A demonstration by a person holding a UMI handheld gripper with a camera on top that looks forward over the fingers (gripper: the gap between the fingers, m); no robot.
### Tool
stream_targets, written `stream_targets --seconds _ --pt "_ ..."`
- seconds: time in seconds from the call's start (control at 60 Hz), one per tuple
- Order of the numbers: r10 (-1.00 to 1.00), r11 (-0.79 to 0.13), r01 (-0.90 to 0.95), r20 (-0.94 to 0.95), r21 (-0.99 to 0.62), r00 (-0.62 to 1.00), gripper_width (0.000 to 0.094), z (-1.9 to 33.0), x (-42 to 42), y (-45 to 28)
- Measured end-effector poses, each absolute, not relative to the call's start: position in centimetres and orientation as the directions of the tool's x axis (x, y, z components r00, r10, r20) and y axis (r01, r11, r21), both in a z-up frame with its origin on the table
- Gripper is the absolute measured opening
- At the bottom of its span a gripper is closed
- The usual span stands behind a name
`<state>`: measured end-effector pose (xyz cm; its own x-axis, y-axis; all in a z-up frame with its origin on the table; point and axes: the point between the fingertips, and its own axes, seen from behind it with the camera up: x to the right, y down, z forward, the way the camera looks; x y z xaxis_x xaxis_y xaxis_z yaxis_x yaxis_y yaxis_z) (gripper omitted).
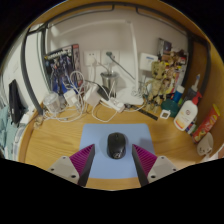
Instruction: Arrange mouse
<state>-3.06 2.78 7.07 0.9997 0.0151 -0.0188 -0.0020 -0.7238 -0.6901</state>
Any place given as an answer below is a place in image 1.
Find red snack tube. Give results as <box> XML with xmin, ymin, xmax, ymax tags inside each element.
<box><xmin>191</xmin><ymin>103</ymin><xmax>221</xmax><ymax>144</ymax></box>

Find white wall box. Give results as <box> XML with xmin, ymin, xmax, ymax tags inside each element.
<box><xmin>138</xmin><ymin>52</ymin><xmax>159</xmax><ymax>72</ymax></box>

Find robot model kit box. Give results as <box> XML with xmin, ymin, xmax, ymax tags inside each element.
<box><xmin>43</xmin><ymin>43</ymin><xmax>83</xmax><ymax>96</ymax></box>

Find black computer mouse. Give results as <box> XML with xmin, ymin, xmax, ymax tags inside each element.
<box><xmin>106</xmin><ymin>132</ymin><xmax>128</xmax><ymax>160</ymax></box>

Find small clear plastic bag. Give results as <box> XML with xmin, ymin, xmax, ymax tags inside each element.
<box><xmin>33</xmin><ymin>114</ymin><xmax>44</xmax><ymax>129</ymax></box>

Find grey metal frame post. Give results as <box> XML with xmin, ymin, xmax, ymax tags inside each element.
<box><xmin>19</xmin><ymin>24</ymin><xmax>48</xmax><ymax>116</ymax></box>

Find blue mouse pad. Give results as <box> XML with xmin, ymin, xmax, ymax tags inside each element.
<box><xmin>78</xmin><ymin>123</ymin><xmax>156</xmax><ymax>180</ymax></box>

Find steel cup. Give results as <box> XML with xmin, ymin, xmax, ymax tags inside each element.
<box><xmin>100</xmin><ymin>70</ymin><xmax>119</xmax><ymax>91</ymax></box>

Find black plug adapter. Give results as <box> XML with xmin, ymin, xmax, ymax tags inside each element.
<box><xmin>96</xmin><ymin>84</ymin><xmax>111</xmax><ymax>101</ymax></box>

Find round green tin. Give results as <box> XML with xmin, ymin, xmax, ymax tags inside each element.
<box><xmin>160</xmin><ymin>99</ymin><xmax>179</xmax><ymax>118</ymax></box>

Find teal and checkered bedding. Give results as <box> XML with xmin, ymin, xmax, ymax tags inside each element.
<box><xmin>0</xmin><ymin>104</ymin><xmax>21</xmax><ymax>161</ymax></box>

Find dark nozzle-top bottle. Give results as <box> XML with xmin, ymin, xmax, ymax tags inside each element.
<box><xmin>184</xmin><ymin>73</ymin><xmax>203</xmax><ymax>101</ymax></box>

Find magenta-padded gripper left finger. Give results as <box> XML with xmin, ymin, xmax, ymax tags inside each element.
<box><xmin>46</xmin><ymin>143</ymin><xmax>97</xmax><ymax>188</ymax></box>

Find clear lidded plastic container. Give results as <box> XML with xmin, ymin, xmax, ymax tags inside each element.
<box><xmin>43</xmin><ymin>91</ymin><xmax>62</xmax><ymax>114</ymax></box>

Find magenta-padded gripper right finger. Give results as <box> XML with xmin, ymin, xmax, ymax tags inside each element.
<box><xmin>130</xmin><ymin>143</ymin><xmax>180</xmax><ymax>188</ymax></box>

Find white power strip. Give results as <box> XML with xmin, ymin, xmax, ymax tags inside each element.
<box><xmin>99</xmin><ymin>96</ymin><xmax>126</xmax><ymax>113</ymax></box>

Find brown tree creature figurine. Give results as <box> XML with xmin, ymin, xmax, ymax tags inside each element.
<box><xmin>145</xmin><ymin>59</ymin><xmax>171</xmax><ymax>113</ymax></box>

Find white red-capped lotion bottle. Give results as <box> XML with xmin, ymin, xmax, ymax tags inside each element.
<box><xmin>173</xmin><ymin>95</ymin><xmax>203</xmax><ymax>132</ymax></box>

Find blue-capped bottle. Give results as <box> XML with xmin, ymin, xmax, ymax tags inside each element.
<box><xmin>172</xmin><ymin>84</ymin><xmax>186</xmax><ymax>104</ymax></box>

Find white wall socket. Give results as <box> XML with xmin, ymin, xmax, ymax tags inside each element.
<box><xmin>83</xmin><ymin>49</ymin><xmax>101</xmax><ymax>67</ymax></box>
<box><xmin>100</xmin><ymin>49</ymin><xmax>120</xmax><ymax>66</ymax></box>

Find white cube charger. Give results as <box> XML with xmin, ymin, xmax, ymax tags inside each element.
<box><xmin>63</xmin><ymin>88</ymin><xmax>78</xmax><ymax>107</ymax></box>

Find black backpack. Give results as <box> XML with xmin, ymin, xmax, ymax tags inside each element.
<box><xmin>8</xmin><ymin>79</ymin><xmax>26</xmax><ymax>125</ymax></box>

